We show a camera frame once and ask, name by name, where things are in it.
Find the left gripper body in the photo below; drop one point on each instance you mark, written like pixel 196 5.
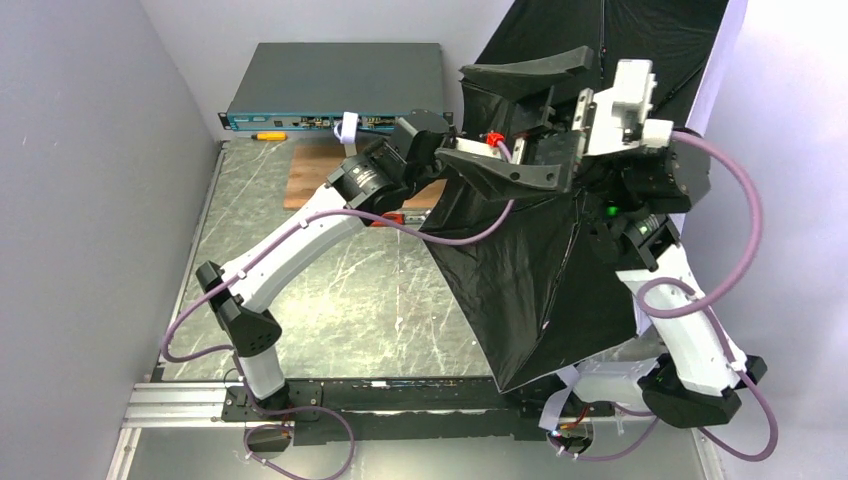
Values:
pixel 411 132

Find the wooden board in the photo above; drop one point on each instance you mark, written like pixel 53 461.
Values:
pixel 310 166

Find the network switch rack unit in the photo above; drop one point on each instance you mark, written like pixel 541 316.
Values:
pixel 309 86

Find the red adjustable wrench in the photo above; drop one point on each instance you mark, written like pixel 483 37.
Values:
pixel 410 218

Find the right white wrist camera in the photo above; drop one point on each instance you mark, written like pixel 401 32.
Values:
pixel 621 119

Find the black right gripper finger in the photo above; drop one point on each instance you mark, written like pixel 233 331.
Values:
pixel 518 80
pixel 496 179

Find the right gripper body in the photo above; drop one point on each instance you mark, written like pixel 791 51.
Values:
pixel 553 142

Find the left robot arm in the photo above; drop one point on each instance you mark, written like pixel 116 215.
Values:
pixel 378 179

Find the purple folding umbrella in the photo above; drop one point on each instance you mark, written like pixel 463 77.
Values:
pixel 522 271

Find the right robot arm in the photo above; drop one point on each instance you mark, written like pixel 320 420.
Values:
pixel 636 172

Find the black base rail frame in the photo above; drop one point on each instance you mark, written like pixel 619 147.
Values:
pixel 410 408

